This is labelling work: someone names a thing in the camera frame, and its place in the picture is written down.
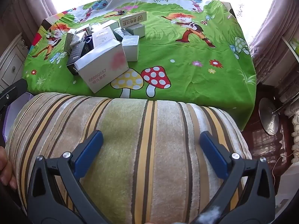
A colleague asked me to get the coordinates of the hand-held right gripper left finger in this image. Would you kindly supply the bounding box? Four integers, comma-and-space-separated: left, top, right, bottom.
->
27, 130, 110, 224

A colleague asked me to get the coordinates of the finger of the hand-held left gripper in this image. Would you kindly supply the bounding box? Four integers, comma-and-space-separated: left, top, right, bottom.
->
0, 78, 28, 109

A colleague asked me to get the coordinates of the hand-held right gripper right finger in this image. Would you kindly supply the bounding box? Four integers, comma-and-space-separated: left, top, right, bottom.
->
198, 131, 276, 224

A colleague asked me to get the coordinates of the purple storage bin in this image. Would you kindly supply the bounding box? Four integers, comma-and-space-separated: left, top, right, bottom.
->
5, 92, 35, 126

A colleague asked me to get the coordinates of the large white box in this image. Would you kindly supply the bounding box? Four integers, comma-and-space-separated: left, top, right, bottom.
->
74, 43, 130, 94

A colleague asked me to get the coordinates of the pile of small cartons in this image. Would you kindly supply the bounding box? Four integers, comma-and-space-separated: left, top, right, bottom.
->
64, 20, 146, 75

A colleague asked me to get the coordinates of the person's left hand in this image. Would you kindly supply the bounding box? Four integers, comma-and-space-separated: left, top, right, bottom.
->
0, 147, 17, 190

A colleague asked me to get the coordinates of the white ornate dresser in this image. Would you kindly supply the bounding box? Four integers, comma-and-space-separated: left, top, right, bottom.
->
0, 31, 32, 91

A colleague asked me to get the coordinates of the striped sofa cushion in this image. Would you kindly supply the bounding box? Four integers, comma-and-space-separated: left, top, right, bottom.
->
6, 92, 253, 224

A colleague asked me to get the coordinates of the round metal stand base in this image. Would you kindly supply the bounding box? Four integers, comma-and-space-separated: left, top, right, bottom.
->
258, 97, 281, 136

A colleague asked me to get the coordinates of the pink curtain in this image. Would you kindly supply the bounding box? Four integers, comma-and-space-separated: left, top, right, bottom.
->
249, 0, 299, 59
0, 0, 59, 38

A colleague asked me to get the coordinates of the cartoon printed green tablecloth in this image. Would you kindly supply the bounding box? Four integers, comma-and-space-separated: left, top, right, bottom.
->
22, 0, 257, 131

